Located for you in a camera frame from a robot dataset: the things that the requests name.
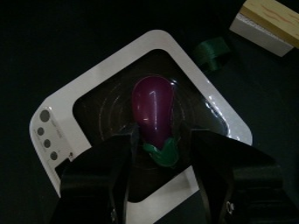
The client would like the green tape piece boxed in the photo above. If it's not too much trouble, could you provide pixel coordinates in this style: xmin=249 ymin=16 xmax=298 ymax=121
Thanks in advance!
xmin=191 ymin=37 xmax=232 ymax=73

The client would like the white toy stove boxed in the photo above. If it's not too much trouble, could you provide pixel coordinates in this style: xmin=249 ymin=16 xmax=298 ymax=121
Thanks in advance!
xmin=28 ymin=29 xmax=255 ymax=224

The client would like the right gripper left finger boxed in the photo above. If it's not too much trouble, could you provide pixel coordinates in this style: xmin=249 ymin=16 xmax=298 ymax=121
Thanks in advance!
xmin=49 ymin=124 xmax=141 ymax=224

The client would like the purple toy eggplant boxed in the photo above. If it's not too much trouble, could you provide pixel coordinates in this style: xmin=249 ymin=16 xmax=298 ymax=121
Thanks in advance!
xmin=129 ymin=74 xmax=181 ymax=168

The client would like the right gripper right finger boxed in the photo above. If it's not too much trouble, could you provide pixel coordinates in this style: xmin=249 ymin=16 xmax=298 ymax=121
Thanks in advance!
xmin=189 ymin=125 xmax=299 ymax=224

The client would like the cream toy knife block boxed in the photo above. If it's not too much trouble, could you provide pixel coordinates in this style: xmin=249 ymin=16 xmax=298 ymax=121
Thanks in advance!
xmin=228 ymin=0 xmax=299 ymax=58

